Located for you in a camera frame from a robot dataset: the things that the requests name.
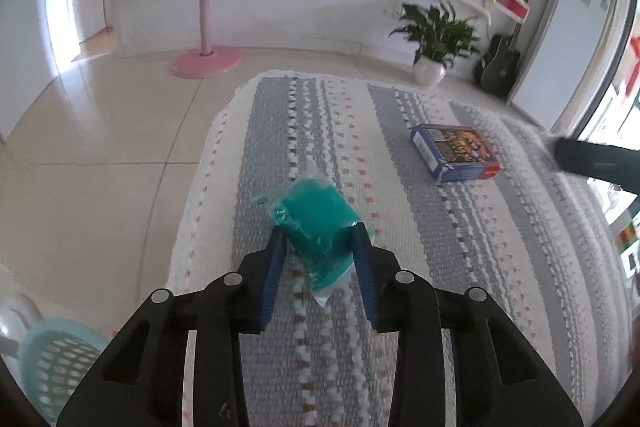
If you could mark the blue printed cardboard box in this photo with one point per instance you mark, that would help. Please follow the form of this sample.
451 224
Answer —
460 147

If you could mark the grey white striped tablecloth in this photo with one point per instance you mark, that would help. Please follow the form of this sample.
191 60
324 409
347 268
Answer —
450 257

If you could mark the teal plastic basket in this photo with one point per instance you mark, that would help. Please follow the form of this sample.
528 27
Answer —
60 357

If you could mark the potted green plant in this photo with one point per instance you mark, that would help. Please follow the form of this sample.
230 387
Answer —
440 37

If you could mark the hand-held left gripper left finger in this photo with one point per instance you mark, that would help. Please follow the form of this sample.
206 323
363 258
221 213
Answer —
272 279

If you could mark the white refrigerator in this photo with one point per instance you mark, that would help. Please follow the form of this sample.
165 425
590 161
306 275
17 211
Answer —
570 47

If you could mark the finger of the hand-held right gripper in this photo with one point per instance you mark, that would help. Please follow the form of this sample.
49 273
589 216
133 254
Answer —
595 162

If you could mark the red white box shelf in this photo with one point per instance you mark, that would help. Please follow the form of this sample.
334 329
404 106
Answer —
511 4

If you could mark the teal plastic packet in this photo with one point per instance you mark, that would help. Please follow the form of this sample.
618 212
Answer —
315 217

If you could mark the black acoustic guitar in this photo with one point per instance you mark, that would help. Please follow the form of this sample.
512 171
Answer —
500 67

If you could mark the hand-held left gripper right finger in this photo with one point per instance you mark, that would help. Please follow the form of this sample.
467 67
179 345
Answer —
364 279

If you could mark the white plastic stool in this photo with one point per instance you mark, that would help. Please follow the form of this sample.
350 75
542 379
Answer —
17 317

